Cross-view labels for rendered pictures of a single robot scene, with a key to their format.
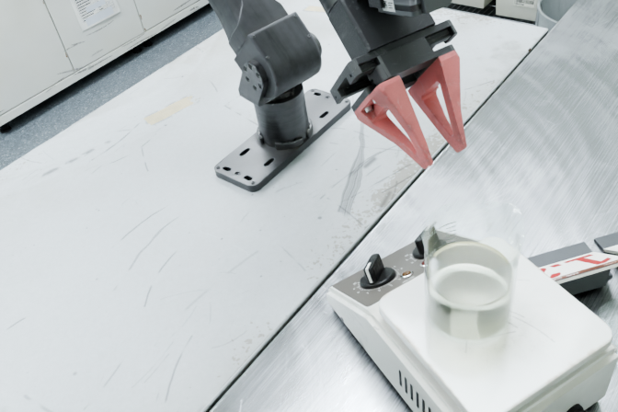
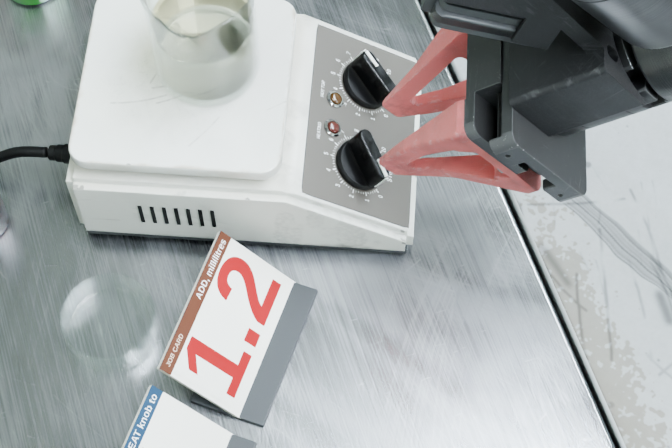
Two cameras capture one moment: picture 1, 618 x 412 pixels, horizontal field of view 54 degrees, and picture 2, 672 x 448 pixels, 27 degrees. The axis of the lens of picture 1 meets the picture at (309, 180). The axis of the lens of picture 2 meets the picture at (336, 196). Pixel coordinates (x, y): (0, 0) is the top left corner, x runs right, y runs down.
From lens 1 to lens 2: 77 cm
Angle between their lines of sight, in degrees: 66
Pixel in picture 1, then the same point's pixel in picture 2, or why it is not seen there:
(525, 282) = (189, 139)
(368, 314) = (311, 22)
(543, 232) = (323, 402)
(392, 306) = (274, 9)
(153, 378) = not seen: outside the picture
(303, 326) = (414, 43)
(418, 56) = (476, 66)
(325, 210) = (599, 180)
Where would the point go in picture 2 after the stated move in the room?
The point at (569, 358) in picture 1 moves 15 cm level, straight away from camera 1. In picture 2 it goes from (86, 99) to (197, 314)
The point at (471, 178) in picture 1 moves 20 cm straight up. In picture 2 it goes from (504, 412) to (552, 259)
